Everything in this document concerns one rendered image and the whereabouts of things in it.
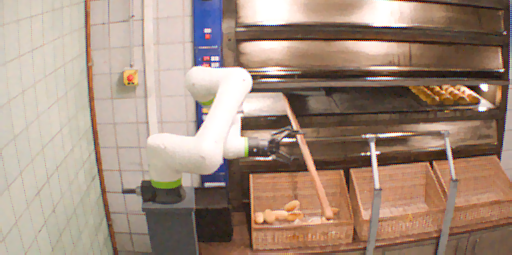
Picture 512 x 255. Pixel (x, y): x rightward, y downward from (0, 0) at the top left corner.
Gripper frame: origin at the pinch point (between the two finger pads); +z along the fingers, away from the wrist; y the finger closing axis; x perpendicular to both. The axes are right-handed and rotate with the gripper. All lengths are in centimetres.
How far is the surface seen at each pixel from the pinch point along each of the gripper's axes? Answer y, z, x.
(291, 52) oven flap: -35, 0, -55
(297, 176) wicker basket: 37, 2, -50
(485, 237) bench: 71, 122, 0
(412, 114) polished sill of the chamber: 3, 76, -54
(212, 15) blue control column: -58, -43, -51
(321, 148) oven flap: 21, 17, -53
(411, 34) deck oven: -47, 74, -55
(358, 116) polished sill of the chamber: 3, 39, -54
